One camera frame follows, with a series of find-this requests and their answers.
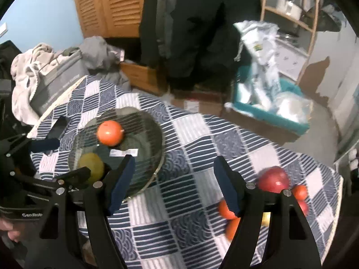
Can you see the white patterned cabinet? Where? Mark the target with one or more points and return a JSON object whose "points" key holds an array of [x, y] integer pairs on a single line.
{"points": [[289, 58]]}

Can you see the grey cloth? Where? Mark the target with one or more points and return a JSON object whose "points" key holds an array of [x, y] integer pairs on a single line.
{"points": [[98, 53]]}

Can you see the brown cardboard flap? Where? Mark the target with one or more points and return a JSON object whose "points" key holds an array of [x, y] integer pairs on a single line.
{"points": [[252, 130]]}

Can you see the white printed bag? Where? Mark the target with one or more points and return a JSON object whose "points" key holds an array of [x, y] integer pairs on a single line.
{"points": [[263, 61]]}

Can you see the round orange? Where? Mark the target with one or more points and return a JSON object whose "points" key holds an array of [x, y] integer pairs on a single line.
{"points": [[299, 192], [232, 228], [110, 133], [223, 210]]}

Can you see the blue white patterned tablecloth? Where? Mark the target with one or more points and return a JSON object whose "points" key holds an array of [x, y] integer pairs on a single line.
{"points": [[190, 145]]}

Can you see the grey storage box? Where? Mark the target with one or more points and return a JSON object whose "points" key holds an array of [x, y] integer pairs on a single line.
{"points": [[59, 75]]}

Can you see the beige towel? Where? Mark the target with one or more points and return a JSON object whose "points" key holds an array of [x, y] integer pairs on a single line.
{"points": [[25, 64]]}

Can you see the metal pot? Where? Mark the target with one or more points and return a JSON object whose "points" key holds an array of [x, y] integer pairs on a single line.
{"points": [[289, 8]]}

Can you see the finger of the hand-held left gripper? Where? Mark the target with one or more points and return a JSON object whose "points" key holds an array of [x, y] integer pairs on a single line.
{"points": [[74, 175], [45, 145]]}

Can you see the teal cardboard box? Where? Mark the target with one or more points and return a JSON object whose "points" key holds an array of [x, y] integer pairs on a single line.
{"points": [[291, 127]]}

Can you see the small brown cardboard box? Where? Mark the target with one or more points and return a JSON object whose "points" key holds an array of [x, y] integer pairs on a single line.
{"points": [[196, 103]]}

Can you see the yellow-green pear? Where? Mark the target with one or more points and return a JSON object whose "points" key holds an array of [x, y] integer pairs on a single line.
{"points": [[92, 165]]}

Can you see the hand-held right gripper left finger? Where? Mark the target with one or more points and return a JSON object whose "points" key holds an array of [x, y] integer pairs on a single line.
{"points": [[119, 190]]}

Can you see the dark hanging jacket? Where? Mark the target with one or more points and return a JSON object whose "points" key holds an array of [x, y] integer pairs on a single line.
{"points": [[202, 19]]}

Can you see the dark cloth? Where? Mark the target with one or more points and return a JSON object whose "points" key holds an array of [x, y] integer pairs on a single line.
{"points": [[331, 16]]}

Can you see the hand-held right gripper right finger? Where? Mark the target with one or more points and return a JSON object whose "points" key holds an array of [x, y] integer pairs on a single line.
{"points": [[228, 190]]}

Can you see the grey hanging jacket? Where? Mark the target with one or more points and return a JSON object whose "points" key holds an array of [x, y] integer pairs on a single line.
{"points": [[167, 14]]}

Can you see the wooden shelf rack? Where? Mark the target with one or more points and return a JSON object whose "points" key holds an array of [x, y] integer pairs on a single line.
{"points": [[314, 28]]}

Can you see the small red tomato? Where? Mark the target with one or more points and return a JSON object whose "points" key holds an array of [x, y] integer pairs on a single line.
{"points": [[304, 208]]}

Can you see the clear glass bowl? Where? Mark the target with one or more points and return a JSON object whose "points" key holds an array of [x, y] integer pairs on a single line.
{"points": [[145, 134]]}

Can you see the large red apple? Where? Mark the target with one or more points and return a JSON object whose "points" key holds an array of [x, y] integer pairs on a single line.
{"points": [[273, 178]]}

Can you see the white wall switch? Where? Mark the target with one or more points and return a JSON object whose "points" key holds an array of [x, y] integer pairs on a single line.
{"points": [[2, 29]]}

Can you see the wooden crate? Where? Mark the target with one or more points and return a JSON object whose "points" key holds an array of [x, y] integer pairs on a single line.
{"points": [[140, 75]]}

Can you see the clear plastic bag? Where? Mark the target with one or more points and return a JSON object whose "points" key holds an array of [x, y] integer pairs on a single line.
{"points": [[294, 105]]}

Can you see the wooden louvered door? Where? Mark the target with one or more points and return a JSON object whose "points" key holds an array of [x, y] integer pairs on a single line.
{"points": [[112, 5]]}

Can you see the person's left hand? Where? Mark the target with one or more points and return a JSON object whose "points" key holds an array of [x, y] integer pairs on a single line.
{"points": [[9, 229]]}

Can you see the yellow lemon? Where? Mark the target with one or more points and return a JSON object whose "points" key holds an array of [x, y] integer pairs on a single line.
{"points": [[266, 219]]}

